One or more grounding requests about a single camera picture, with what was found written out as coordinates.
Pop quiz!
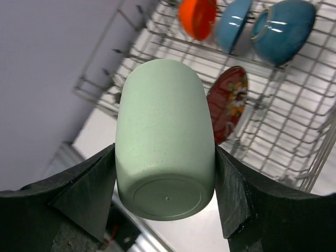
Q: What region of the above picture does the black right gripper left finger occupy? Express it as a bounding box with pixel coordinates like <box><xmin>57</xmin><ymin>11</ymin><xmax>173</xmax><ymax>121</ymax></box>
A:
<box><xmin>1</xmin><ymin>145</ymin><xmax>116</xmax><ymax>251</ymax></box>

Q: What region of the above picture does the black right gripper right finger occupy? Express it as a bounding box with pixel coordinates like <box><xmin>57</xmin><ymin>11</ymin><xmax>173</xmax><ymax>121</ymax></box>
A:
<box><xmin>215</xmin><ymin>146</ymin><xmax>335</xmax><ymax>251</ymax></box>

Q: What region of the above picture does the green cup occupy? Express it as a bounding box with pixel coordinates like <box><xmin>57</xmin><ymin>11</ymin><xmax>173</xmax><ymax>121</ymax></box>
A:
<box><xmin>115</xmin><ymin>59</ymin><xmax>215</xmax><ymax>221</ymax></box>

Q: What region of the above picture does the red floral plate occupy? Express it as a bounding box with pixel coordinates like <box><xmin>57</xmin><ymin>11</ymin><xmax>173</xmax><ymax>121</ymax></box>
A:
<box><xmin>206</xmin><ymin>66</ymin><xmax>248</xmax><ymax>145</ymax></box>

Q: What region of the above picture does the dark blue bowl beige inside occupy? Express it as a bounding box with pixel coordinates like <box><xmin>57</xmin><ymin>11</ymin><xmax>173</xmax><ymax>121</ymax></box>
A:
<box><xmin>251</xmin><ymin>1</ymin><xmax>317</xmax><ymax>67</ymax></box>

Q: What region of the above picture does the light blue bowl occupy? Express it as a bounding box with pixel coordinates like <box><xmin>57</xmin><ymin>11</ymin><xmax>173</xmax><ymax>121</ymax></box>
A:
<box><xmin>215</xmin><ymin>0</ymin><xmax>253</xmax><ymax>54</ymax></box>

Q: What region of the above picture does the orange bowl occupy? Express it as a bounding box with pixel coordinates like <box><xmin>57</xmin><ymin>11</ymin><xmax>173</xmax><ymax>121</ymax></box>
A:
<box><xmin>178</xmin><ymin>0</ymin><xmax>217</xmax><ymax>41</ymax></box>

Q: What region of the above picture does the aluminium table rail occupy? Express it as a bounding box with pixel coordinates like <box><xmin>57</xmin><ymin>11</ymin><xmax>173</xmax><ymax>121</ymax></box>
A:
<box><xmin>46</xmin><ymin>145</ymin><xmax>172</xmax><ymax>251</ymax></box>

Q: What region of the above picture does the grey wire dish rack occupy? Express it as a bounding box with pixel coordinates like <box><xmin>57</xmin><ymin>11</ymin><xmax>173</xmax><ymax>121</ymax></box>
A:
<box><xmin>74</xmin><ymin>1</ymin><xmax>335</xmax><ymax>194</ymax></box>

